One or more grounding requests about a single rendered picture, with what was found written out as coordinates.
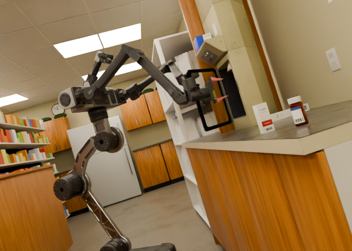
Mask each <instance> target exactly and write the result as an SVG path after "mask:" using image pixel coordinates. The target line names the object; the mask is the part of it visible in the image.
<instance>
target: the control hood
mask: <svg viewBox="0 0 352 251"><path fill-rule="evenodd" d="M205 50H208V51H210V52H212V53H214V54H216V55H217V56H218V57H217V58H216V59H215V61H214V62H213V63H212V64H210V63H208V62H206V61H204V60H202V59H201V56H202V55H203V53H204V52H205ZM226 52H227V48H226V44H225V41H224V38H223V36H222V35H221V36H218V37H214V38H210V39H206V40H204V42H203V44H202V45H201V47H200V49H199V51H198V52H197V54H196V56H195V57H196V58H198V59H200V60H202V61H203V62H205V63H207V64H209V65H211V66H214V65H216V63H217V62H218V61H219V60H220V58H221V57H222V56H223V55H224V54H225V53H226Z"/></svg>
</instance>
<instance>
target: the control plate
mask: <svg viewBox="0 0 352 251"><path fill-rule="evenodd" d="M207 53H208V54H207ZM211 57H212V59H213V60H211V59H209V58H211ZM217 57H218V56H217V55H216V54H214V53H212V52H210V51H208V50H205V52H204V53H203V55H202V56H201V59H202V60H204V61H206V62H208V61H209V60H210V61H209V62H208V63H210V64H212V63H213V62H214V61H215V59H216V58H217Z"/></svg>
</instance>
